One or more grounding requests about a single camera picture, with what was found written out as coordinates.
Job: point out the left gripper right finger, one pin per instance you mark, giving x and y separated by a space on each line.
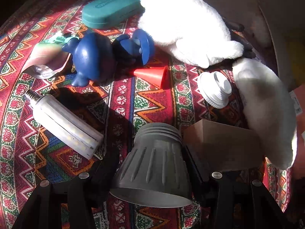
232 202

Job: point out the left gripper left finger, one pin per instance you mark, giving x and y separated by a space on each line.
84 192

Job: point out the grey metal lamp shade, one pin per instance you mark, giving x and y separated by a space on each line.
154 173

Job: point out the white LED corn bulb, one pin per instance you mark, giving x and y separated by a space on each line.
64 125

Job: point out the blue cartoon figurine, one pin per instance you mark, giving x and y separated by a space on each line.
95 57

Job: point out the brown cardboard box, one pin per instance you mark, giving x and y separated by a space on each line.
222 148

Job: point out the patterned red tablecloth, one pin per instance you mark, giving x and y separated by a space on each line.
29 153

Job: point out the orange cardboard box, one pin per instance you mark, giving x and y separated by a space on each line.
298 97

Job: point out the white threaded cap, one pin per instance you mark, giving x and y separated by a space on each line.
215 88

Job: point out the red plastic cone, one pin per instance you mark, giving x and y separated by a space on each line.
153 75

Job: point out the pink foil pouch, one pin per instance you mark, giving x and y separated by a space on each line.
47 57

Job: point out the white plush toy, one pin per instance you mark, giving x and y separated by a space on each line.
195 33

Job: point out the teal glasses case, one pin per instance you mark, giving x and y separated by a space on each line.
100 14

